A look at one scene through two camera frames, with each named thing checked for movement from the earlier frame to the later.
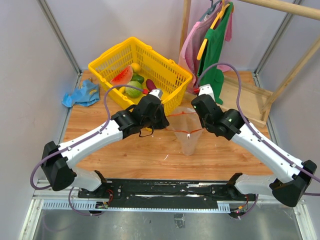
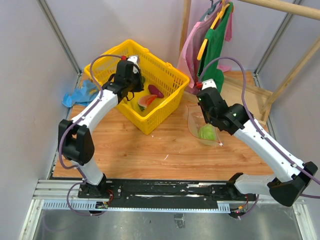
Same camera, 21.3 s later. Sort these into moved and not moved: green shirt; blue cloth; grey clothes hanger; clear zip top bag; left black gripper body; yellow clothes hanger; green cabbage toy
Moved: green cabbage toy; left black gripper body; clear zip top bag
Not moved: grey clothes hanger; yellow clothes hanger; green shirt; blue cloth
